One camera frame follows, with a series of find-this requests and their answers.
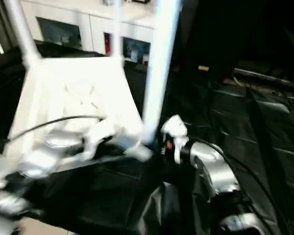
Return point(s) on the white plastic table top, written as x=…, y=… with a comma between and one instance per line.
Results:
x=63, y=80

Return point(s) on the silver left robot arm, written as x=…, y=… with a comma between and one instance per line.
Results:
x=58, y=144

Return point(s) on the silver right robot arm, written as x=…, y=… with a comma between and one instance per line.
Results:
x=215, y=169

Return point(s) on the black table mat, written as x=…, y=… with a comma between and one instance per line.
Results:
x=247, y=122

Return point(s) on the white cabinet with glass doors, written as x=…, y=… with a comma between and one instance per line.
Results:
x=95, y=29

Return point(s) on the long dark metal rod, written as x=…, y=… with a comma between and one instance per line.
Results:
x=272, y=78

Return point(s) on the grey curtain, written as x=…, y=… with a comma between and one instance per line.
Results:
x=0, y=24

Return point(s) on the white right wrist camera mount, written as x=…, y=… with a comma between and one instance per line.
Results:
x=176, y=127

